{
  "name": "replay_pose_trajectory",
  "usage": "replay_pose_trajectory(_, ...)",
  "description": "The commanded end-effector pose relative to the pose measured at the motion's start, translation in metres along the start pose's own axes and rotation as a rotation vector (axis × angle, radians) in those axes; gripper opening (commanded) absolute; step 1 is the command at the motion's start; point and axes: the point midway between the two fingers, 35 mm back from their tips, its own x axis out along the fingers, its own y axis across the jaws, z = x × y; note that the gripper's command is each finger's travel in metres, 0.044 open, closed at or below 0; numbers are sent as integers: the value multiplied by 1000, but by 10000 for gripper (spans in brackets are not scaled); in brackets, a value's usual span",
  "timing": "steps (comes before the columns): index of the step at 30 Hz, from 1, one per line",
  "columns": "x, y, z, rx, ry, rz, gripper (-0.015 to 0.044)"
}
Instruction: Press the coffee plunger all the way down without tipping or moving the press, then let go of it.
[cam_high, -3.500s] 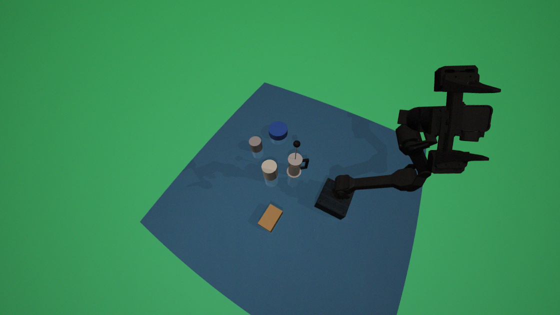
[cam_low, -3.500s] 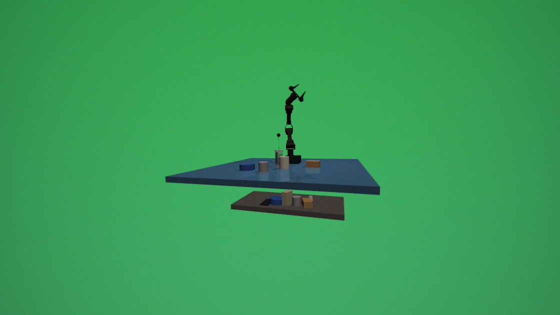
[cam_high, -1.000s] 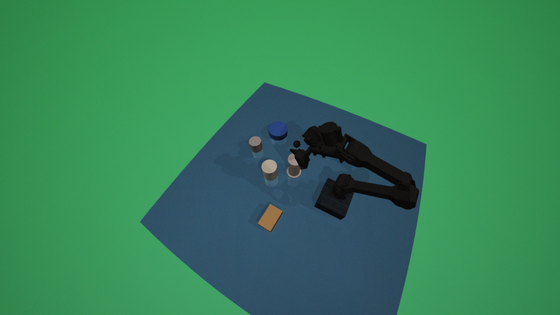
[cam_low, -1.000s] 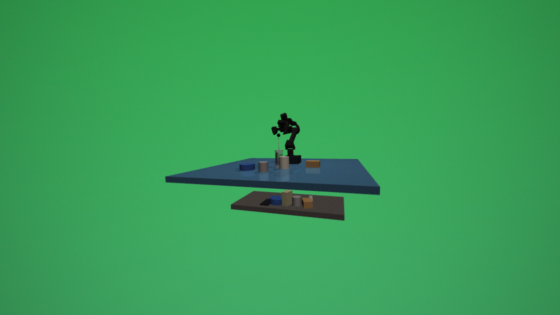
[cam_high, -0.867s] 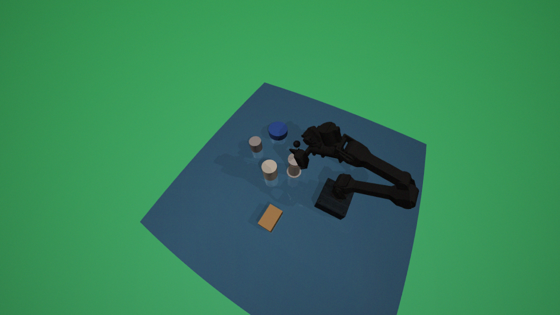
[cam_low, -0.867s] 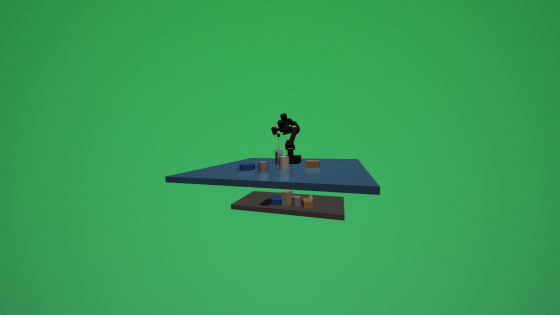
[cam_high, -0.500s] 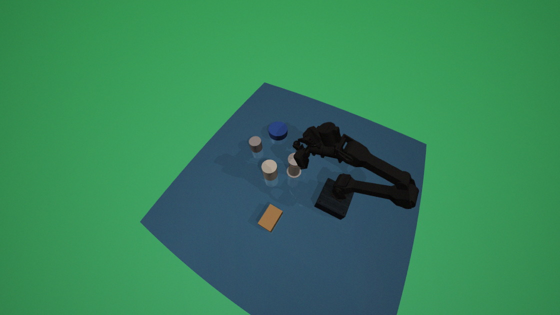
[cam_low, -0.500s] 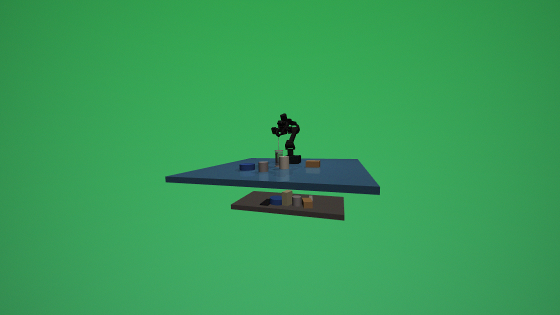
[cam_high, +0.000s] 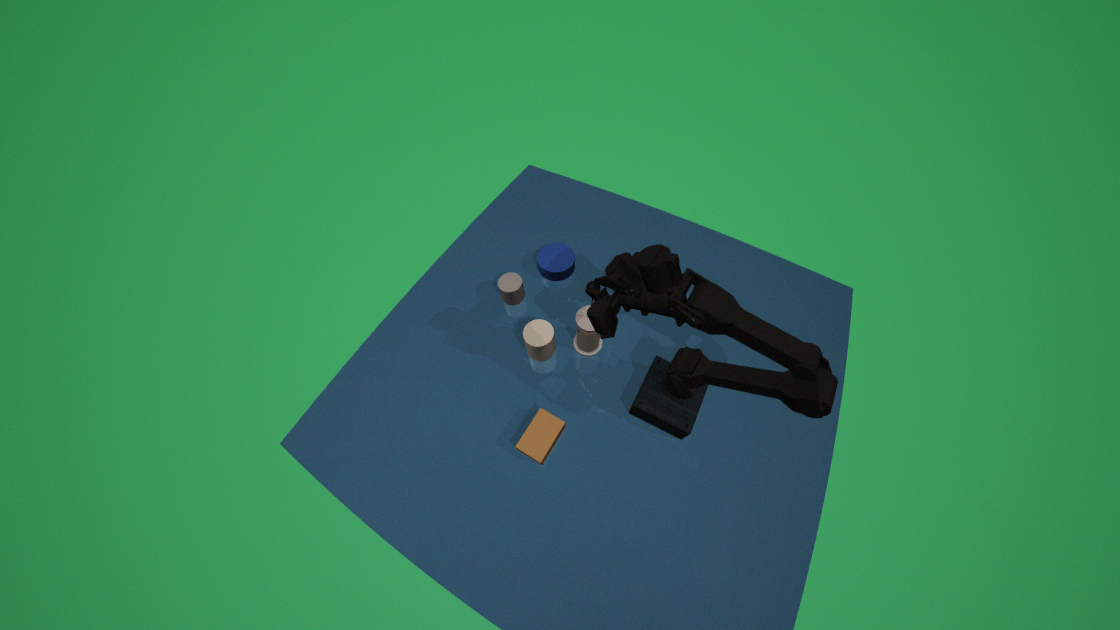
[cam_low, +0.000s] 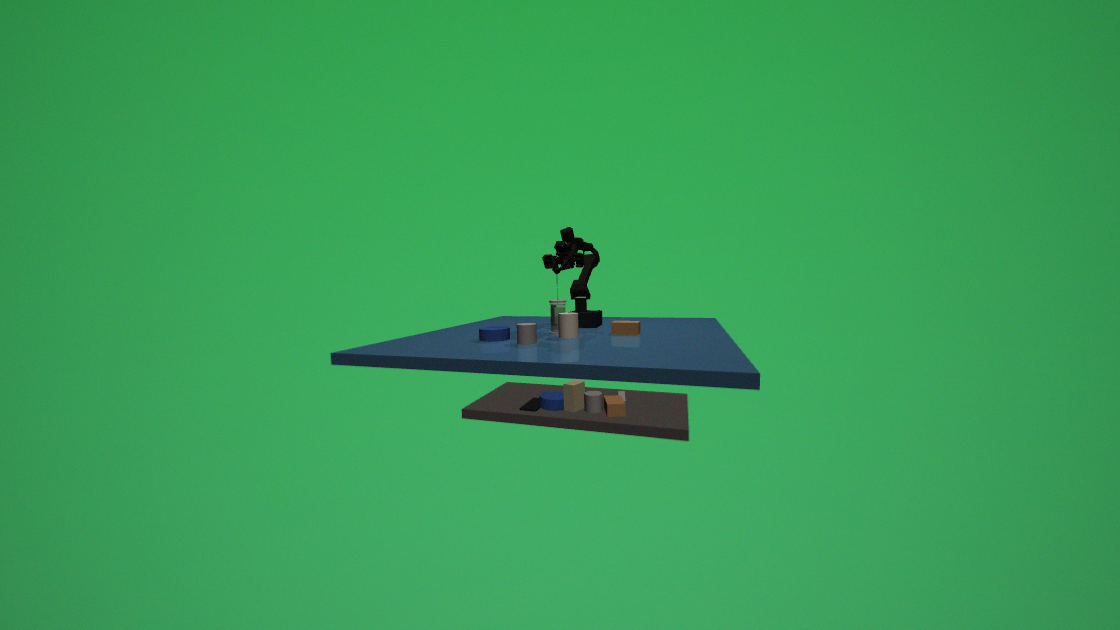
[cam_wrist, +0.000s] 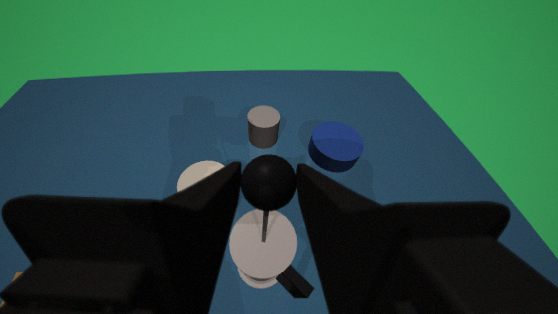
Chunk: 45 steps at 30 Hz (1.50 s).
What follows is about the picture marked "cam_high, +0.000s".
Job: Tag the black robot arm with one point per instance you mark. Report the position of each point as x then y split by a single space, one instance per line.
808 387

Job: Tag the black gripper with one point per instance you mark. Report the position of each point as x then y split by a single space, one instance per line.
602 313

